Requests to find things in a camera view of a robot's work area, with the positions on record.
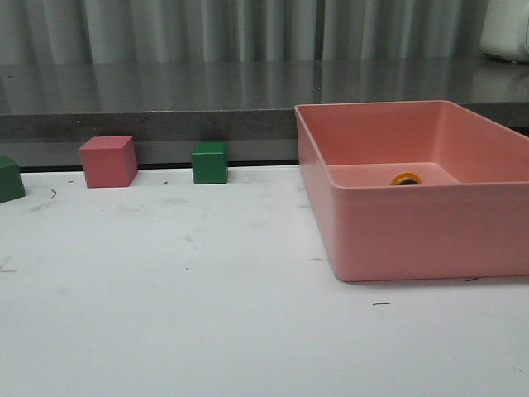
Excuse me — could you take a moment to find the yellow push button switch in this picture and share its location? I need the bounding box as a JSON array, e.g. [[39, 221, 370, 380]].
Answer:
[[391, 171, 422, 185]]

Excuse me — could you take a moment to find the green cube block centre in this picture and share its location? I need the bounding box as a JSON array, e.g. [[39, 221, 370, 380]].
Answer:
[[192, 141, 228, 184]]

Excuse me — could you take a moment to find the green cube block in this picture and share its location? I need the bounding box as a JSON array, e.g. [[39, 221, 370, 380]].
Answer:
[[0, 156, 26, 203], [192, 141, 228, 184]]

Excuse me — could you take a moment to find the pink cube block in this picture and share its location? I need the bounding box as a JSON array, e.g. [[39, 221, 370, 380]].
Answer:
[[79, 136, 138, 189]]

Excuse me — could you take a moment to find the pink plastic bin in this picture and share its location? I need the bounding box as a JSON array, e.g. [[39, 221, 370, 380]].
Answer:
[[295, 100, 528, 281]]

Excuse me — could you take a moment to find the grey stone counter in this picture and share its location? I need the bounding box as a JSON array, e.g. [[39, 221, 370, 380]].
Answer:
[[1, 57, 528, 170]]

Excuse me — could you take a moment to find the green cube block left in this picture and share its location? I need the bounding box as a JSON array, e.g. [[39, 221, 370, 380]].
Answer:
[[0, 156, 26, 203]]

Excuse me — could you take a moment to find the grey pleated curtain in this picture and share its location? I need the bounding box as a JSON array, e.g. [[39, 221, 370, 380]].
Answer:
[[1, 1, 488, 65]]

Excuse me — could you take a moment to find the white appliance on counter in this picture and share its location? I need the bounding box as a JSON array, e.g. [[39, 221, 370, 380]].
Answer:
[[479, 0, 528, 62]]

